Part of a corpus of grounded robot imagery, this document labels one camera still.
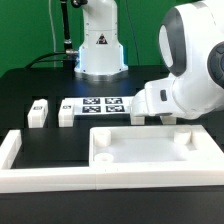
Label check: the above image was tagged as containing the white desk top tray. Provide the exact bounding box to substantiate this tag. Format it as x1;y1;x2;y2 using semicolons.
89;125;214;166

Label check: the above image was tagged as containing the white U-shaped obstacle fence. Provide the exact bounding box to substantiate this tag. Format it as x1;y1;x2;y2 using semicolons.
0;130;224;193

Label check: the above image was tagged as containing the black tag marker plate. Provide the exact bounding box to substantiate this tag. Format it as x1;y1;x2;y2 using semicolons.
74;96;132;116

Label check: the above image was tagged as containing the white thin cable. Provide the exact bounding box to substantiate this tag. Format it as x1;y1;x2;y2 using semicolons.
48;0;58;53

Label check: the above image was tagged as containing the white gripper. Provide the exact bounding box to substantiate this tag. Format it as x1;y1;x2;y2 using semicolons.
130;78;177;117

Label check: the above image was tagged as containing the black post with connector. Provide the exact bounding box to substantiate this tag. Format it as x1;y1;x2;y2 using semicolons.
60;0;77;71

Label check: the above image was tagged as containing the black cable bundle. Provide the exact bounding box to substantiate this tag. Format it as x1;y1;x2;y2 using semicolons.
24;51;76;69

